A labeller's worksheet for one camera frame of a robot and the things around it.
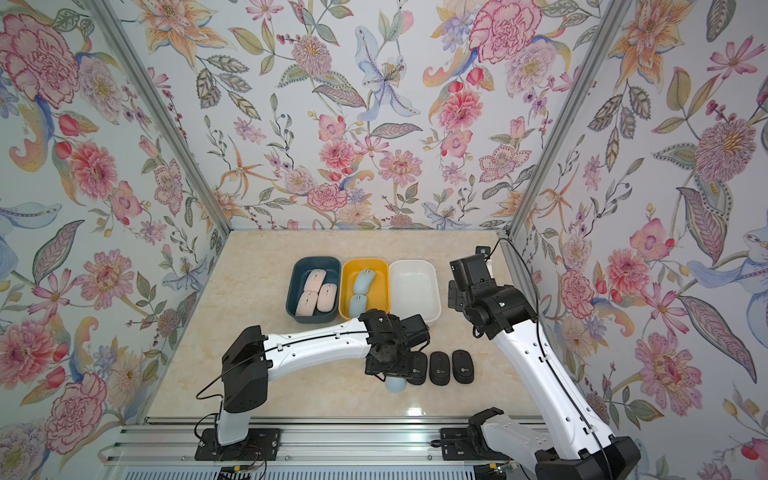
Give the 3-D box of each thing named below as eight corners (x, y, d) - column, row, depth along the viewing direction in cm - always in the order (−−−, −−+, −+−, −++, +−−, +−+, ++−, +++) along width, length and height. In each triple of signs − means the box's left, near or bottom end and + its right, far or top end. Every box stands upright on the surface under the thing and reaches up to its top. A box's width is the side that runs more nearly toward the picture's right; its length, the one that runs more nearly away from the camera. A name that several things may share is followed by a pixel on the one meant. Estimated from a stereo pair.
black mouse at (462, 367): (454, 384, 85) (455, 382, 83) (449, 352, 91) (450, 349, 89) (474, 384, 85) (476, 382, 83) (468, 352, 91) (470, 349, 89)
